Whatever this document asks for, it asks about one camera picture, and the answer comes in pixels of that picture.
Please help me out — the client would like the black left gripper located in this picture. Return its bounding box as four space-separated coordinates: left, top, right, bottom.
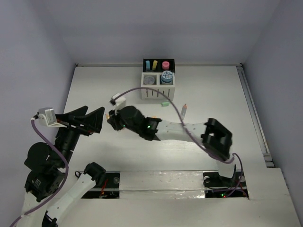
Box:
57 104 107 165

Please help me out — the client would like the clear jar of paperclips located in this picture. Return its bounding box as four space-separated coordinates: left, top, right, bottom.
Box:
143 75 156 85

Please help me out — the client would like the yellow marker cap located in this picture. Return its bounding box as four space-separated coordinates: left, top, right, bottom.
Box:
152 60 158 70

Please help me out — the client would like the orange highlighter marker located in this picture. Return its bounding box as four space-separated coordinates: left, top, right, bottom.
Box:
180 104 187 120

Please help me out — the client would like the pink-capped tube of crayons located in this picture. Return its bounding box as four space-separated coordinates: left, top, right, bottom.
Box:
161 61 170 70

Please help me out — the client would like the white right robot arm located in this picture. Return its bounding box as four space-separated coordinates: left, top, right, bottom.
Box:
107 106 236 185

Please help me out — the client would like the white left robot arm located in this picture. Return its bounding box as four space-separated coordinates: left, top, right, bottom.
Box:
11 106 107 227

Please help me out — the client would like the green marker cap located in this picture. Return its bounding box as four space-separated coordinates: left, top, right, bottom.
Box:
161 102 169 107

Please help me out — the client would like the white slotted organizer box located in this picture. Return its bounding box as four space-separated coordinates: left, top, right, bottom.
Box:
141 72 176 100

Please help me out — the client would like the black slotted organizer box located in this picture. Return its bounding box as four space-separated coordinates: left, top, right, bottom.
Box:
143 58 176 73

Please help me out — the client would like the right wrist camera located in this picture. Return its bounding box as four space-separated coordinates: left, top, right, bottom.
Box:
109 93 126 112

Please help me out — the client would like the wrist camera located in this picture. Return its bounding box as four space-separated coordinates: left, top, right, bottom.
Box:
34 107 61 127
109 93 126 112

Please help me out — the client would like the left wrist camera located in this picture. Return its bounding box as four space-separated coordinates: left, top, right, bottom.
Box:
34 107 61 127

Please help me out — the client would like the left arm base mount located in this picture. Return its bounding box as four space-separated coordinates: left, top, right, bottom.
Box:
74 170 120 199

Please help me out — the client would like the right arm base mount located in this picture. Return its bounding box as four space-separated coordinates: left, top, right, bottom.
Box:
203 170 249 198

